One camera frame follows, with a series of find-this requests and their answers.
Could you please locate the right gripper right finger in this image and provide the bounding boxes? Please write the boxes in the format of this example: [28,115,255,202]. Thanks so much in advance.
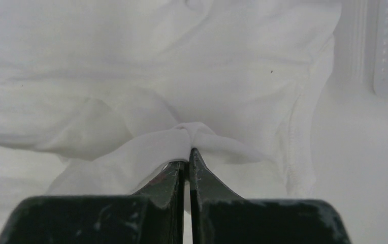
[188,149,351,243]

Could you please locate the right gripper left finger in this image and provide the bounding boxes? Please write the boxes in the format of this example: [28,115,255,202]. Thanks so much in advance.
[0,162,185,243]

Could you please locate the white t shirt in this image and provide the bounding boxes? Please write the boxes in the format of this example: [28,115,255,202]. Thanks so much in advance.
[0,1,341,218]

